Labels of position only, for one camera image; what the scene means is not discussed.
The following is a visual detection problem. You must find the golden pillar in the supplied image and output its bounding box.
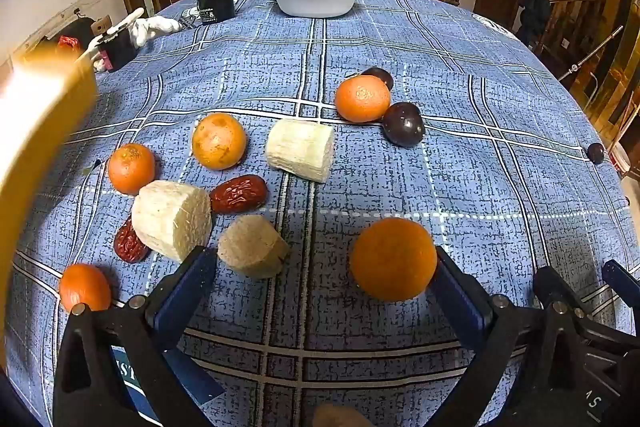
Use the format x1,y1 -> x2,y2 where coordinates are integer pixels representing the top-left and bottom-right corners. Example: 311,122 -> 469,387
582,0 -> 640,148

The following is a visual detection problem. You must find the dark jacket on post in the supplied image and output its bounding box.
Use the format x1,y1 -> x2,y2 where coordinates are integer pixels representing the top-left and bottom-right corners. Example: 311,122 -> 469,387
517,0 -> 551,48

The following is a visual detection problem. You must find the black box with pink side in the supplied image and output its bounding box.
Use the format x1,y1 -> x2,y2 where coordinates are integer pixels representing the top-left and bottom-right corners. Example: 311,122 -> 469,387
95,27 -> 138,72

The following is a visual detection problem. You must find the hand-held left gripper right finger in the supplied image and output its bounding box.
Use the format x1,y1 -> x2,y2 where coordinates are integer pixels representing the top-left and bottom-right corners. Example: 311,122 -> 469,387
430,246 -> 538,427

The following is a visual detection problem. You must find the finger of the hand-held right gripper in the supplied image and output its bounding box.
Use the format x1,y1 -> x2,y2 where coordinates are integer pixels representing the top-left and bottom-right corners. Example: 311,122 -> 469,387
602,259 -> 640,308
534,265 -> 589,344

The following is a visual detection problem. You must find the tan peeled sugarcane piece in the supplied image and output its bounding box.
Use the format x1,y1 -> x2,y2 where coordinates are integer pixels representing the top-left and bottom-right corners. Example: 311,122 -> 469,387
312,403 -> 373,427
217,214 -> 290,279

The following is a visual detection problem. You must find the white peeled sugarcane piece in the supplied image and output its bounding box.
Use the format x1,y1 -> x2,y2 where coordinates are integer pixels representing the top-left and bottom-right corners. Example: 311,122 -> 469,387
265,118 -> 335,184
131,180 -> 213,264

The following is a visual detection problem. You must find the pale orange mandarin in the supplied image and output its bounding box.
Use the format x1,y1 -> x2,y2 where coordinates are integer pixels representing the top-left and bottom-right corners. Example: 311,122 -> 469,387
191,113 -> 247,171

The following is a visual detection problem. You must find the red jujube date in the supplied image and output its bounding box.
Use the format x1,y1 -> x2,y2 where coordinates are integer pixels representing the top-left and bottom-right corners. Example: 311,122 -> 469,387
209,175 -> 268,214
113,216 -> 151,264

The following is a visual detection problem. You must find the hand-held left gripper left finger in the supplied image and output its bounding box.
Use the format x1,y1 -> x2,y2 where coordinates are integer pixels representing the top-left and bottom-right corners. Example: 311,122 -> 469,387
52,246 -> 218,427

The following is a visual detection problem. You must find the blue plaid tablecloth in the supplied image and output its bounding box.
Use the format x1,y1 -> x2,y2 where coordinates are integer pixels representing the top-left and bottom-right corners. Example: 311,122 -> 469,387
5,0 -> 633,427

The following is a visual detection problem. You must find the metal rod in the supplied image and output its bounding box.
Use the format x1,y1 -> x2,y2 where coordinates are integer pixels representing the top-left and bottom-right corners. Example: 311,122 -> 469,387
557,25 -> 624,81

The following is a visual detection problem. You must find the black cylindrical container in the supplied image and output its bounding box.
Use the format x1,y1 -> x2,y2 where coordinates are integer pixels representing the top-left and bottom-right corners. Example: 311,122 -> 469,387
196,0 -> 236,25

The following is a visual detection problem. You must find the white cotton glove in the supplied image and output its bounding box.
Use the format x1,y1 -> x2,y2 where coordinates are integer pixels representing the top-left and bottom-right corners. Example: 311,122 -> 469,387
80,8 -> 146,72
131,17 -> 183,48

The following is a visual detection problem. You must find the yellow cardboard tray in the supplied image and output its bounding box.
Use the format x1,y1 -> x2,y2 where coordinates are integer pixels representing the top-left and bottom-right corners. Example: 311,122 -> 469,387
0,44 -> 98,358

